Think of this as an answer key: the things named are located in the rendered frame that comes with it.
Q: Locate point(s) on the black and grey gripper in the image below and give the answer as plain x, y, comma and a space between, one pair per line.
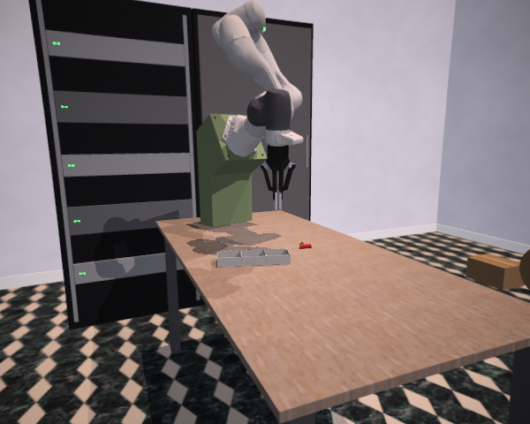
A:
278, 163

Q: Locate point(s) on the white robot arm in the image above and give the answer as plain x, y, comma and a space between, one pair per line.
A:
273, 109

